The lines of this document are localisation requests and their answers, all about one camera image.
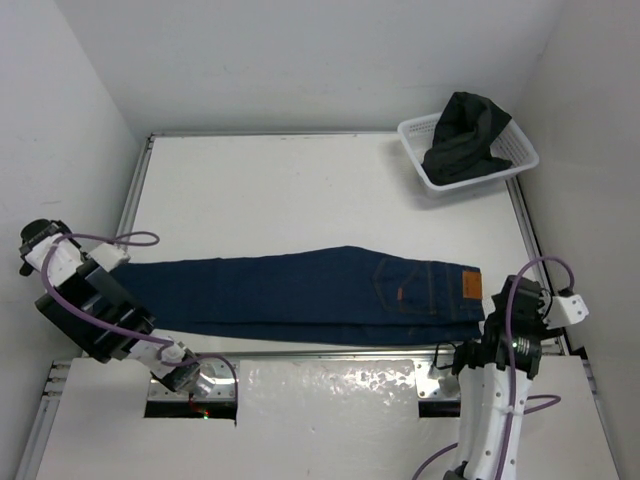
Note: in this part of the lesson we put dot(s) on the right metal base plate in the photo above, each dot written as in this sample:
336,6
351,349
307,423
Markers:
435,383

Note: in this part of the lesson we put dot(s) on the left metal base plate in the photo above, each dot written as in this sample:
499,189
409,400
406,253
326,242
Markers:
214,383

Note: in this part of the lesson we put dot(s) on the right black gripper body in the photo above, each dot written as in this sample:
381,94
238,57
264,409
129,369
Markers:
539,311

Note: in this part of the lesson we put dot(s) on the dark blue denim trousers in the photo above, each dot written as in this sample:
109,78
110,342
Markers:
340,296

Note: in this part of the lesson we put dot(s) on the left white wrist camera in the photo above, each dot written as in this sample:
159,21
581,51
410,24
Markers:
109,257

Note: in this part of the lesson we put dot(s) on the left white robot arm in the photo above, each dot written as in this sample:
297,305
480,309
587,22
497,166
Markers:
86,303

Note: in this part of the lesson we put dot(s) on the aluminium table frame rail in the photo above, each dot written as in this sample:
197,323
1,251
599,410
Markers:
135,190

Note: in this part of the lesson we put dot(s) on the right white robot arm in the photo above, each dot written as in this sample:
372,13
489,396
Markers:
495,375

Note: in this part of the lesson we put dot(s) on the metal base plate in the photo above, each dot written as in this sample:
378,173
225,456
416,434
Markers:
214,383
435,383

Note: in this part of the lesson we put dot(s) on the black trousers in basket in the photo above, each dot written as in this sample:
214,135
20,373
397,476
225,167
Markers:
461,146

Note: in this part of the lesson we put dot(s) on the white plastic basket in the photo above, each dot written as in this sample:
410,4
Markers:
417,134

